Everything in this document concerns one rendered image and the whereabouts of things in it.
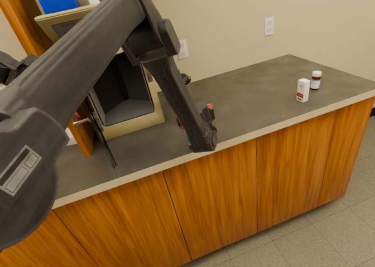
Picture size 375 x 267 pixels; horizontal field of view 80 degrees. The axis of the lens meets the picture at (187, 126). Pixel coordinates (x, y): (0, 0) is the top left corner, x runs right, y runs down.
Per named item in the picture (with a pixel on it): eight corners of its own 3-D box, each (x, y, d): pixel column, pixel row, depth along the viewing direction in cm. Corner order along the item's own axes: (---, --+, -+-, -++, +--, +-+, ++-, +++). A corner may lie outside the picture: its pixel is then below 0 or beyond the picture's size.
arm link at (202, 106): (190, 152, 74) (215, 149, 71) (178, 124, 68) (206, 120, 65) (196, 130, 83) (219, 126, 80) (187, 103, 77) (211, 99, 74)
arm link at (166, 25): (115, 42, 45) (163, 26, 41) (124, 28, 48) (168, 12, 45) (190, 156, 75) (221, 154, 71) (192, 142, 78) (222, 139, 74)
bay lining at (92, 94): (104, 106, 127) (76, 42, 108) (148, 92, 131) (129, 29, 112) (103, 126, 107) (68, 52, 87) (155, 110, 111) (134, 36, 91)
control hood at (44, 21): (55, 43, 85) (41, 15, 79) (139, 24, 90) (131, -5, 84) (48, 49, 75) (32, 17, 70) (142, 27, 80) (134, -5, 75)
